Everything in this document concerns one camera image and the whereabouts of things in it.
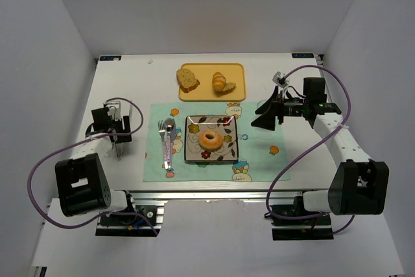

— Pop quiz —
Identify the glazed orange donut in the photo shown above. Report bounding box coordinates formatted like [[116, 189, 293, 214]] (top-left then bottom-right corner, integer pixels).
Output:
[[198, 129, 223, 151]]

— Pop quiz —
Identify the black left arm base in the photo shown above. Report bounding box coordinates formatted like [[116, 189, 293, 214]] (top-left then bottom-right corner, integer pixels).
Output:
[[95, 193, 161, 237]]

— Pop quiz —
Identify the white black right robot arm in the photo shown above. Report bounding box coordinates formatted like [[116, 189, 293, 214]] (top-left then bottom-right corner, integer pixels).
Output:
[[251, 77, 389, 217]]

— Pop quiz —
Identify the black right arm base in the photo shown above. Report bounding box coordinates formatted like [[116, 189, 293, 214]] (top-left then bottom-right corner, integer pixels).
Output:
[[264, 196, 334, 241]]

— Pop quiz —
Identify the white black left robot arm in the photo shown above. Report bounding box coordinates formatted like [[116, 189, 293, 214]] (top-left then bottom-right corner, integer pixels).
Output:
[[55, 101, 134, 217]]

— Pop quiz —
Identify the small brown bread slice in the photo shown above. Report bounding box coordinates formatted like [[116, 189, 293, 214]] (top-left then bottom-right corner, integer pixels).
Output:
[[221, 82, 236, 93]]

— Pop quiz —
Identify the striped croissant bread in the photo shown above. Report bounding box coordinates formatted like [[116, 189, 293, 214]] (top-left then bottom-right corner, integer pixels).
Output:
[[212, 72, 227, 92]]

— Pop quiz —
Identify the sliced brown bread loaf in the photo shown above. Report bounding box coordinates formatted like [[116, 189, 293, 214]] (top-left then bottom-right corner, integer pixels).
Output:
[[176, 68, 200, 93]]

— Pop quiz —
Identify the mint cartoon placemat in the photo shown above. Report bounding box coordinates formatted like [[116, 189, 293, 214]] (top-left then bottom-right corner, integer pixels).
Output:
[[143, 102, 289, 182]]

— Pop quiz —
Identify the floral square ceramic plate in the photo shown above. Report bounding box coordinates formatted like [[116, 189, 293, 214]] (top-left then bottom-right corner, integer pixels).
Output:
[[184, 115, 239, 163]]

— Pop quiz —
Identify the yellow plastic tray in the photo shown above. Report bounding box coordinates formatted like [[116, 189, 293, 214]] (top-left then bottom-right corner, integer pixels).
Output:
[[178, 63, 246, 102]]

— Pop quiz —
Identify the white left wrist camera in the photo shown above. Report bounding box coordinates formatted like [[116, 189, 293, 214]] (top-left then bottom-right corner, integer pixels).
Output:
[[104, 100, 121, 121]]

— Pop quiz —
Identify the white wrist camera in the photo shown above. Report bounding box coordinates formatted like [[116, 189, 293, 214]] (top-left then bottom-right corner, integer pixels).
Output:
[[104, 100, 121, 121], [272, 71, 289, 90]]

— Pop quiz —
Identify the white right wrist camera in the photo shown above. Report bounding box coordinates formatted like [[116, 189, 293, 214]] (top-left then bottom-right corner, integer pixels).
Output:
[[272, 71, 289, 90]]

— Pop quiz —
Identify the silver fork pink handle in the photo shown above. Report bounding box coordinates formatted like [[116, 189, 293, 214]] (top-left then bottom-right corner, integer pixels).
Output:
[[158, 120, 169, 171]]

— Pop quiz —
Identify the silver spoon pink handle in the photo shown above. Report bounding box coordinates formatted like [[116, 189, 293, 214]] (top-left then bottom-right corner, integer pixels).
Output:
[[164, 118, 175, 171]]

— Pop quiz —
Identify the silver knife pink handle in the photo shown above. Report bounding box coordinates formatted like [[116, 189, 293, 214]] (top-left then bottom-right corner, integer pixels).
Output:
[[167, 118, 176, 168]]

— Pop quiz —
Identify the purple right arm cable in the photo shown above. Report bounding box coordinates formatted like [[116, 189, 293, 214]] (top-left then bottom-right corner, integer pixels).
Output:
[[265, 63, 356, 235]]

